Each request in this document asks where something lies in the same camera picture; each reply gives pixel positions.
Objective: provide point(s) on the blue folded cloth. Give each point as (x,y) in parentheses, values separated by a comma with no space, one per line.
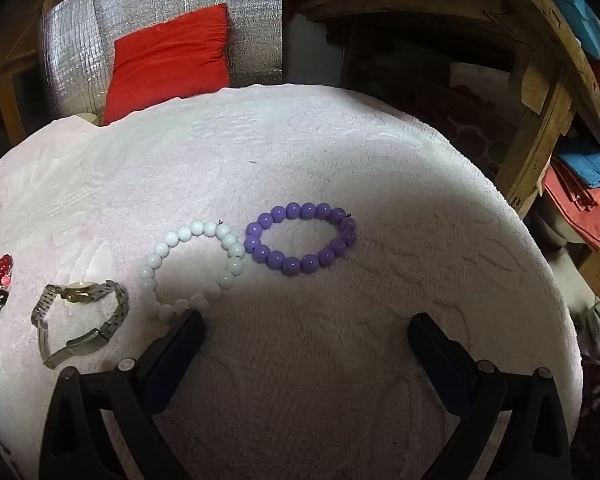
(580,20)
(587,165)

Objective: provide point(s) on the silver metal wristwatch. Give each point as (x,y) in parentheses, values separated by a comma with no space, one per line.
(75,292)

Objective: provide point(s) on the floral patterned cloth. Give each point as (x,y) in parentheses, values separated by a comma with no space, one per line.
(480,120)

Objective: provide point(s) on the silver foil insulation mat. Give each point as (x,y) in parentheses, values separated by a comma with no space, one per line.
(70,50)

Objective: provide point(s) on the white plush blanket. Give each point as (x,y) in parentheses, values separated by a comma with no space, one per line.
(330,160)

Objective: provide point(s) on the red cushion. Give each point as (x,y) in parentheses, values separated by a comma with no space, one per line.
(170,60)

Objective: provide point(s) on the wooden shelf unit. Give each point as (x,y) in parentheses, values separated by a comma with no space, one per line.
(540,125)

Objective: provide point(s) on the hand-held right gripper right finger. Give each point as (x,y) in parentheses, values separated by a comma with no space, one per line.
(432,345)

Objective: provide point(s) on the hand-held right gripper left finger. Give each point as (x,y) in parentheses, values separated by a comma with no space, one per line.
(180,345)

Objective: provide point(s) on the wooden chair frame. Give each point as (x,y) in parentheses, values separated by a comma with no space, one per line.
(10,105)

